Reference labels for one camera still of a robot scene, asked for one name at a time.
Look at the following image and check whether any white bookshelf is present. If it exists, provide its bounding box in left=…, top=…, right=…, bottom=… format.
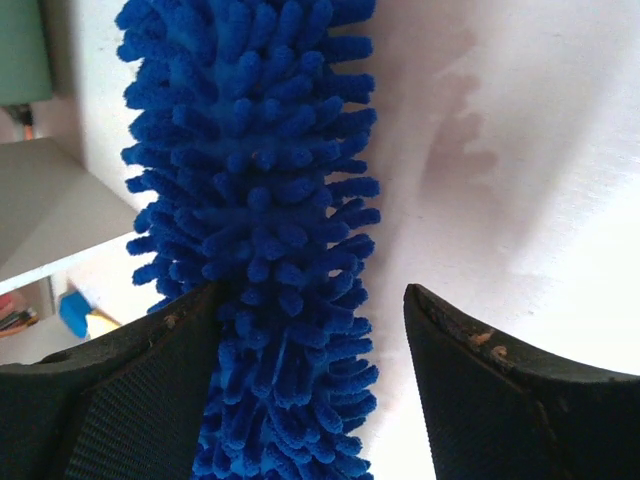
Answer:
left=1, top=1, right=141, bottom=291

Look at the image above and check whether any yellow sticky note pad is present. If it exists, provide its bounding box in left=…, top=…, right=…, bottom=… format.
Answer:
left=85, top=309, right=122, bottom=339

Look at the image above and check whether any blue microfiber duster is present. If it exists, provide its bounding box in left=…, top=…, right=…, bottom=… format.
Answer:
left=116, top=1, right=380, bottom=479

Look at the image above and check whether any blue small box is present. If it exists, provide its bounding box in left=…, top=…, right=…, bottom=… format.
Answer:
left=59, top=290, right=93, bottom=339

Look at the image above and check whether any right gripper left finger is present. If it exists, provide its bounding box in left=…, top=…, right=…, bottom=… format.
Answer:
left=1, top=285, right=220, bottom=479

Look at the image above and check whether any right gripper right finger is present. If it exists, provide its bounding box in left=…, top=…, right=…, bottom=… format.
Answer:
left=404, top=284, right=639, bottom=479

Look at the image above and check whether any green desk organizer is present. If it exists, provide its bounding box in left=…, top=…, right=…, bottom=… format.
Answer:
left=0, top=0, right=53, bottom=106

